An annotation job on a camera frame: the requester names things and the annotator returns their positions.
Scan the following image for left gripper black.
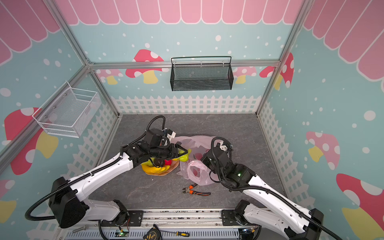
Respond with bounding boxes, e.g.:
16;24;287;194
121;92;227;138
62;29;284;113
149;143;188;161

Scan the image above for pink plastic bag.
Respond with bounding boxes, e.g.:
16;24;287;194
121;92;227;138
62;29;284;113
171;136;219;186

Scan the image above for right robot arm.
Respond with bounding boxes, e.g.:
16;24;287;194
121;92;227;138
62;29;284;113
202;137;340;240

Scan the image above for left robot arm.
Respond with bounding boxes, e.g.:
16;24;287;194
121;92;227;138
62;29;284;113
25;125;189;229

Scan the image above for pink fruit plate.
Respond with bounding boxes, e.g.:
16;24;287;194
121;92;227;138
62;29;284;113
141;158;179;176

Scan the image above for yellow banana bunch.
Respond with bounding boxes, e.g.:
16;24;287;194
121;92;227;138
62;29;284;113
141;163;171;176

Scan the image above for yellow black screwdriver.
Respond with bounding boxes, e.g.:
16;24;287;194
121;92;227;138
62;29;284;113
165;231;190;237

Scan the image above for black tape measure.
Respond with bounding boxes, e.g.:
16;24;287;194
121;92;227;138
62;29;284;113
143;224;163;240

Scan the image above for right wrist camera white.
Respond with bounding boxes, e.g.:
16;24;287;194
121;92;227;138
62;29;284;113
220;145;229;152

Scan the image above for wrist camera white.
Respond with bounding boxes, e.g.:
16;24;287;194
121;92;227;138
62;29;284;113
220;145;229;152
163;129;176;141

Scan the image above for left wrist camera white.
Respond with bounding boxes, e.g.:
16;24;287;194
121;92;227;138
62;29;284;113
163;129;176;141

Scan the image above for orange handled pliers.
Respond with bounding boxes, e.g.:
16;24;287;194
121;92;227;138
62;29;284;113
182;182;212;197

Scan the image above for black mesh wall basket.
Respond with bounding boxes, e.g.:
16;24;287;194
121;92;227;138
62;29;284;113
170;56;234;92

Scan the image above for white wire wall basket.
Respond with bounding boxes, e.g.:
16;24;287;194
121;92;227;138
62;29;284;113
32;82;102;138

